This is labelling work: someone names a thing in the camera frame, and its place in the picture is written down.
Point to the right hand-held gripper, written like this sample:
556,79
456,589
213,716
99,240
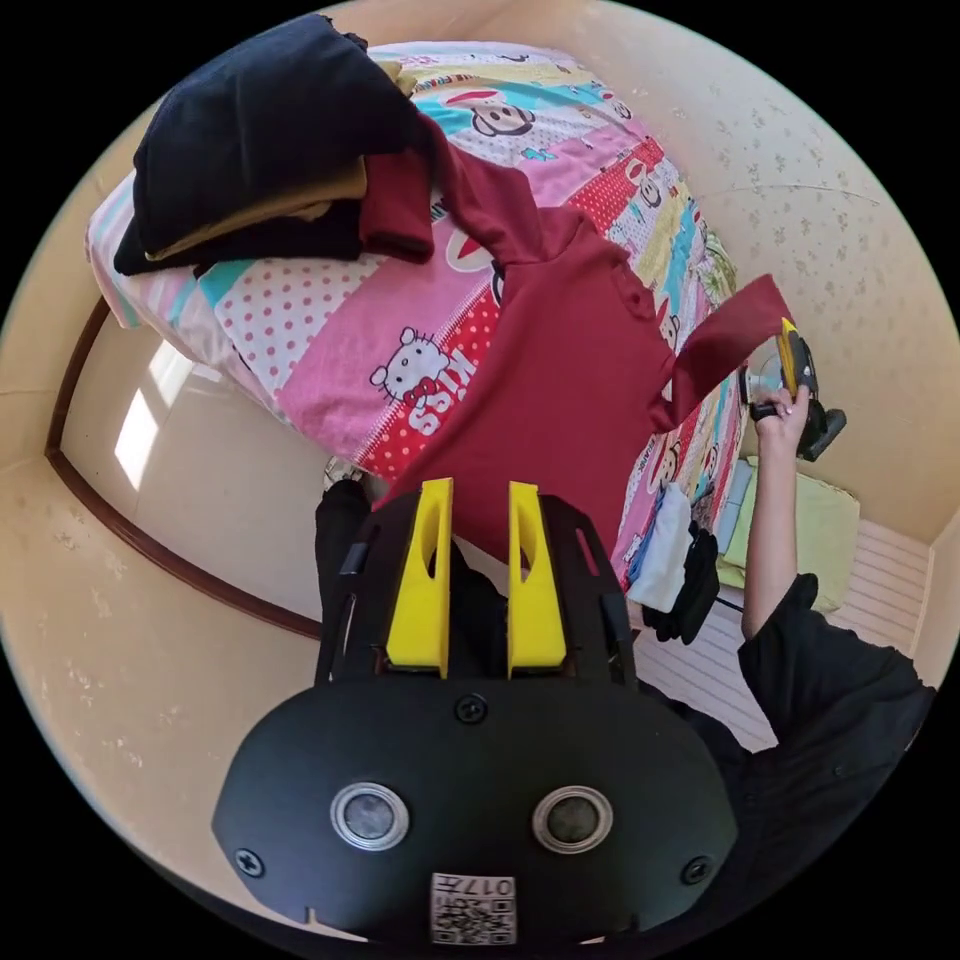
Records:
821,431

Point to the light green folded blanket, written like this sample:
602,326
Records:
814,540

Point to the pile of clothes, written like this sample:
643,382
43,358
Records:
247,127
671,562

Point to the person's right forearm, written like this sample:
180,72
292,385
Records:
769,525

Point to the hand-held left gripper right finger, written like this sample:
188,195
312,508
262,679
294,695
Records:
534,607

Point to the bed with printed patchwork sheet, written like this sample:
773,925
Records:
337,322

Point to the person's right hand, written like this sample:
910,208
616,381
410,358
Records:
780,429

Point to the red long sleeve shirt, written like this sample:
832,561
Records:
570,375

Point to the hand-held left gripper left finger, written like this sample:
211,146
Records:
420,600

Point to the person's body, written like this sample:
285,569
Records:
825,720

